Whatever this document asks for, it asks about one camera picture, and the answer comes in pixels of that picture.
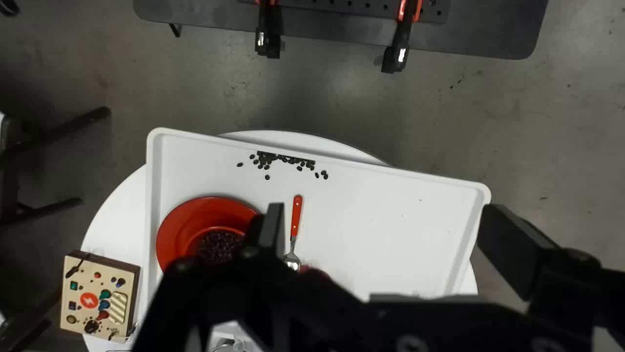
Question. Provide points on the black metal stand legs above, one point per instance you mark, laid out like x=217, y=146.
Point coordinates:
x=59, y=130

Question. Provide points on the scattered dark coffee beans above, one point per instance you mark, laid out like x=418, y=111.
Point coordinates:
x=274, y=160

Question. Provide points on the patterned square box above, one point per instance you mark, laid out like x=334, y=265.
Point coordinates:
x=98, y=295

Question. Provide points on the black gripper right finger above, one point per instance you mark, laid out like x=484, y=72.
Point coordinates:
x=514, y=248

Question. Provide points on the white plastic tray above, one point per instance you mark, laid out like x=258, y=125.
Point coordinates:
x=391, y=222

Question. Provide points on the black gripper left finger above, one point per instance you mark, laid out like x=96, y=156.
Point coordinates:
x=274, y=228

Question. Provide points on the red bowl with beans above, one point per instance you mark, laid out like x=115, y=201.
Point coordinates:
x=219, y=248

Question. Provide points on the red plate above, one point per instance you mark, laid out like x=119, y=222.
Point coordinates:
x=172, y=228

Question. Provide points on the dark robot mounting platform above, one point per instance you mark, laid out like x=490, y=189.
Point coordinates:
x=475, y=33

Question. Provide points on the black orange clamp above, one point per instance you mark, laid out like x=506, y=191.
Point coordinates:
x=268, y=33
x=399, y=46

